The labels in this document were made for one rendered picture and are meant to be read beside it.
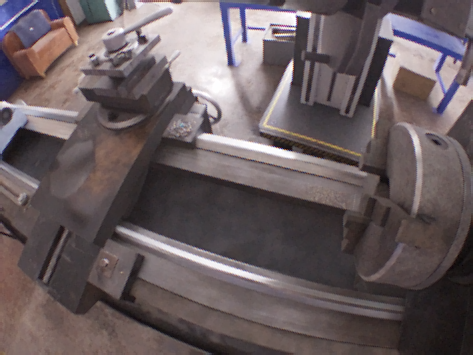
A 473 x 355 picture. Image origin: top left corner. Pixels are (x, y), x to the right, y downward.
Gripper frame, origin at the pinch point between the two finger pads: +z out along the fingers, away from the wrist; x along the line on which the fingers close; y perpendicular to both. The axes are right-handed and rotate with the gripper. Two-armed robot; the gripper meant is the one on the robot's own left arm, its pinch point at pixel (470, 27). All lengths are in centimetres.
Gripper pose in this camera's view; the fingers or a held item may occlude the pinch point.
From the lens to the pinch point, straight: 33.7
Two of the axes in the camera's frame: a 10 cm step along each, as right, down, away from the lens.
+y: 0.7, -7.4, -6.7
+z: 10.0, 0.3, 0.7
